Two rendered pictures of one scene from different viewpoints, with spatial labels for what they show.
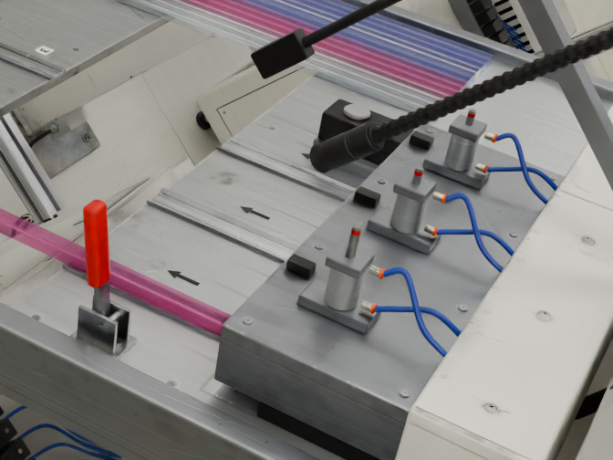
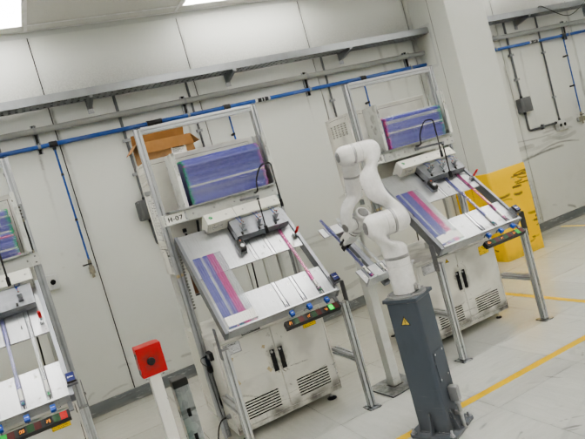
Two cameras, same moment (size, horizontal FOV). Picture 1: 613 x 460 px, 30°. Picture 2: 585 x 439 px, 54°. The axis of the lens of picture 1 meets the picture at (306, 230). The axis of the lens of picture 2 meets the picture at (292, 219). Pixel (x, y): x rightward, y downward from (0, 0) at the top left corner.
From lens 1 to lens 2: 3.55 m
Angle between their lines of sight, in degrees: 95
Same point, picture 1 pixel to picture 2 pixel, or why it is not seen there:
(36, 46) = (271, 291)
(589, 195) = (234, 213)
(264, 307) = (283, 220)
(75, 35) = (263, 292)
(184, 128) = not seen: outside the picture
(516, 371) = (267, 201)
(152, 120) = not seen: outside the picture
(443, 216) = (252, 222)
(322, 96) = (232, 263)
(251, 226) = (266, 244)
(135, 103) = not seen: outside the picture
